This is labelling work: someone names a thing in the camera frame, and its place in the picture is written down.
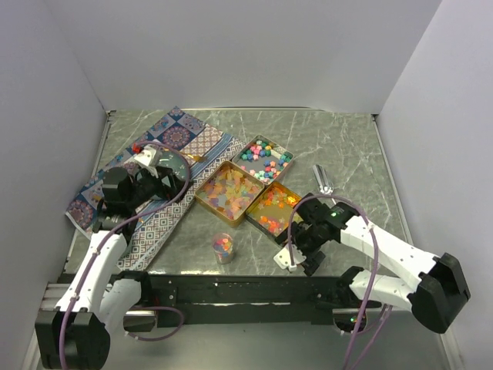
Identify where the gold tin of popsicle candies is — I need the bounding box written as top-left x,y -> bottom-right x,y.
194,161 -> 265,227

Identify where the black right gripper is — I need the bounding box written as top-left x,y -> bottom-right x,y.
275,221 -> 326,277

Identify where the gold fork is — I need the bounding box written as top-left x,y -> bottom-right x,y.
166,149 -> 207,163

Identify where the clear glass jar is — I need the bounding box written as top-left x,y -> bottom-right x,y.
213,233 -> 234,264

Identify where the dark tin of gummy candies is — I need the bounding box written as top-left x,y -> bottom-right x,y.
246,181 -> 301,247

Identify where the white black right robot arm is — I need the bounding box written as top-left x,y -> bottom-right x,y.
287,193 -> 471,334

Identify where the teal ceramic plate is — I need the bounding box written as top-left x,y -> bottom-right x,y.
156,151 -> 186,185

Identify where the aluminium rail frame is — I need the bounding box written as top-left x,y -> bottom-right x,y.
35,108 -> 471,369

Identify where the patterned paper placemat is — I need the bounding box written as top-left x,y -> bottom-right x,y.
66,107 -> 242,271

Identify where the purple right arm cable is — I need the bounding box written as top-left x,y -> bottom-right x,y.
287,193 -> 394,370

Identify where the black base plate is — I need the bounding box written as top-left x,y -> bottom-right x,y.
110,267 -> 366,325

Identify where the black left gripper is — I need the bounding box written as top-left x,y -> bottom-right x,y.
126,165 -> 193,210

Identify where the pink tin of star candies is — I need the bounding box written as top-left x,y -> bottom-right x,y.
231,135 -> 294,184

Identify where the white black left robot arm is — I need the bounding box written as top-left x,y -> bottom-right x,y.
35,166 -> 190,369

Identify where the metal scoop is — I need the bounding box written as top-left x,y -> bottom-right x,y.
312,164 -> 334,195

